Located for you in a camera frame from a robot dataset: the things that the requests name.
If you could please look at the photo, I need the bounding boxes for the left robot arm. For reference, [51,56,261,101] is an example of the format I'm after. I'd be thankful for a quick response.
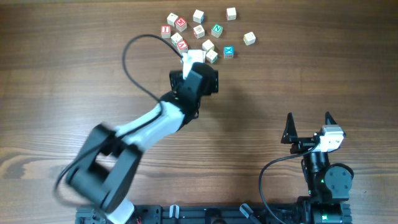
[66,62,219,223]

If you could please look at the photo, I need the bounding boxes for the block with red drawing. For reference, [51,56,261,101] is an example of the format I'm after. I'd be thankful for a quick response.
[193,25,205,39]

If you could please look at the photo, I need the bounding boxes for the right camera cable black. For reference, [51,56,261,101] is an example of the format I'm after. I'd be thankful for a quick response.
[259,147,313,223]

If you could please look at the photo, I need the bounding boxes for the blue X block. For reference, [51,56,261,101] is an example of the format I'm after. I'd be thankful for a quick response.
[223,46,234,59]

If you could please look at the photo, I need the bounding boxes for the plain block top right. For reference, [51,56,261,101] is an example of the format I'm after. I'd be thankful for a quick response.
[226,7,237,21]

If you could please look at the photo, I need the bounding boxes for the block with blue side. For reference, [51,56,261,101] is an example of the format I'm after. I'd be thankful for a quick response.
[193,9,205,24]

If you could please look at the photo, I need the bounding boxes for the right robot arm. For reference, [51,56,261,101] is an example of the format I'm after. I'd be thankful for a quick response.
[281,112,354,224]

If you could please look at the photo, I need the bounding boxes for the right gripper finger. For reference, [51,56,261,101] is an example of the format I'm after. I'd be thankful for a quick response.
[325,111,337,125]
[281,113,298,144]

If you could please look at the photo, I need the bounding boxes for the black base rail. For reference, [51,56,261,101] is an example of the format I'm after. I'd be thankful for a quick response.
[75,203,353,224]

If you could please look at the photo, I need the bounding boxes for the red I block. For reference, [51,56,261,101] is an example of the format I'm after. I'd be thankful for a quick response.
[160,25,171,39]

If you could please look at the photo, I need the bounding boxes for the plain block above A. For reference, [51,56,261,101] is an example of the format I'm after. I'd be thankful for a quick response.
[170,32,183,45]

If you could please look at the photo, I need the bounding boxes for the plain block top left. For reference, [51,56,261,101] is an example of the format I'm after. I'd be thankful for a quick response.
[167,12,178,27]

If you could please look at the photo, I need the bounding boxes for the red M block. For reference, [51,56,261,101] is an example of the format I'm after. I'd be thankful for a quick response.
[175,17,187,32]

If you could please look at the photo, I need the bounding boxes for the green N block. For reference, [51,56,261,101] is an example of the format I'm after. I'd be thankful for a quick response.
[211,24,223,38]

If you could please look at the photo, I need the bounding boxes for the left camera cable black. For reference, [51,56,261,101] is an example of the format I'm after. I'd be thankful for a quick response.
[52,34,183,207]

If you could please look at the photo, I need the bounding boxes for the block with green side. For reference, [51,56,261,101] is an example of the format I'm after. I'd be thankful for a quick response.
[206,49,218,63]

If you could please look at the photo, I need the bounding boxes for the yellowish block far right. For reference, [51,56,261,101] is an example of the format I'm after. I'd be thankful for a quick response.
[243,32,256,45]

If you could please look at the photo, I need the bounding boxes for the red A block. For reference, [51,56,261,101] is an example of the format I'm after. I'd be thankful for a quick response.
[177,40,188,54]

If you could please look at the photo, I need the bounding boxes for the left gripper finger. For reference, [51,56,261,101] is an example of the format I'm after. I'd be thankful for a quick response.
[169,70,184,91]
[206,70,219,95]

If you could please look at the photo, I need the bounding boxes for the camera cable black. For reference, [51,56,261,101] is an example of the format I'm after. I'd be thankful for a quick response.
[52,34,183,207]
[259,147,313,223]

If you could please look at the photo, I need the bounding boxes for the plain block centre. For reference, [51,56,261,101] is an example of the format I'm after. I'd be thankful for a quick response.
[202,39,215,52]

